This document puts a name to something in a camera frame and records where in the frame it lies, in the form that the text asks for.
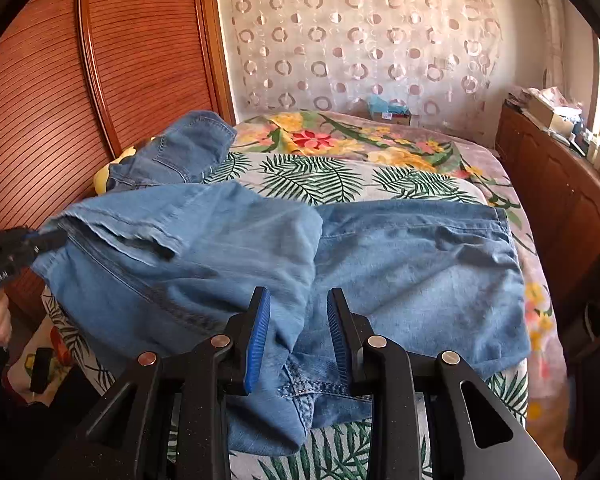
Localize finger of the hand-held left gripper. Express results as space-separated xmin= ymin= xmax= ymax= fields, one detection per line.
xmin=19 ymin=229 xmax=67 ymax=262

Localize cardboard box with blue cloth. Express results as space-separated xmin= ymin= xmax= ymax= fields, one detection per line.
xmin=365 ymin=95 xmax=413 ymax=127

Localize floral blanket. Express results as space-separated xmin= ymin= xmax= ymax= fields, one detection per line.
xmin=229 ymin=110 xmax=563 ymax=421

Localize leaf print bed sheet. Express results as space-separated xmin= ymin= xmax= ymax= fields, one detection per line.
xmin=40 ymin=152 xmax=531 ymax=480

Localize long wooden cabinet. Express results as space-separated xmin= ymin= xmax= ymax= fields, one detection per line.
xmin=495 ymin=102 xmax=600 ymax=321

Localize blue denim pants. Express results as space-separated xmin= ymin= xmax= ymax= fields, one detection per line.
xmin=32 ymin=110 xmax=531 ymax=456

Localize yellow plush toy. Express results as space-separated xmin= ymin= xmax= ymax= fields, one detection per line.
xmin=92 ymin=146 xmax=147 ymax=195

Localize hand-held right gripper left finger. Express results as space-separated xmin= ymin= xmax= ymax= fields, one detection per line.
xmin=45 ymin=286 xmax=272 ymax=480

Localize circle-patterned sheer curtain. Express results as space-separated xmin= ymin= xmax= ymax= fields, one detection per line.
xmin=220 ymin=0 xmax=506 ymax=117

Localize beige window curtain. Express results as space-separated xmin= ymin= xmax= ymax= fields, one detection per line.
xmin=525 ymin=0 xmax=581 ymax=106

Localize open cardboard box with clutter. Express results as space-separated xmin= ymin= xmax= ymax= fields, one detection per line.
xmin=524 ymin=87 xmax=583 ymax=132

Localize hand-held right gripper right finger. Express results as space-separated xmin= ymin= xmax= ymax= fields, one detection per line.
xmin=326 ymin=287 xmax=561 ymax=480

